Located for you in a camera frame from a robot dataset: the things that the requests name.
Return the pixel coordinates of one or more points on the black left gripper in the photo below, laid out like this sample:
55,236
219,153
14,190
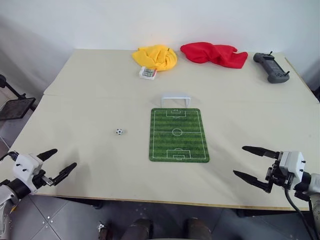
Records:
39,180

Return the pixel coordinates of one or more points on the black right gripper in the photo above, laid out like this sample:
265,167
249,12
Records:
276,178

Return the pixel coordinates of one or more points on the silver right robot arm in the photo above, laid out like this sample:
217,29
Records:
306,183

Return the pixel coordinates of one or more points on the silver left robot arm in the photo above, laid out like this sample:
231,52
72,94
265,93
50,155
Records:
7,195

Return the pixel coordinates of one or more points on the small soccer ball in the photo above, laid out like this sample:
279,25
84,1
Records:
119,132

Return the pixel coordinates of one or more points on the green soccer field mat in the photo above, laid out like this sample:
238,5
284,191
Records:
178,142

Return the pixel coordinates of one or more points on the grey handheld remote controller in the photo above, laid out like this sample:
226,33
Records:
271,67

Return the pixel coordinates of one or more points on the white miniature goal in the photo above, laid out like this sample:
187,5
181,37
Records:
175,96

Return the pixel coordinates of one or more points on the red cloth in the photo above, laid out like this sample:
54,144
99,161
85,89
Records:
215,55

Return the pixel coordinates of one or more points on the small white card box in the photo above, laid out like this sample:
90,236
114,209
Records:
148,73

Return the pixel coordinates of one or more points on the yellow cloth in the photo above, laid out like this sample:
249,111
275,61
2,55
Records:
157,57

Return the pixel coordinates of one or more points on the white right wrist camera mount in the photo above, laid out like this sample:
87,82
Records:
292,165

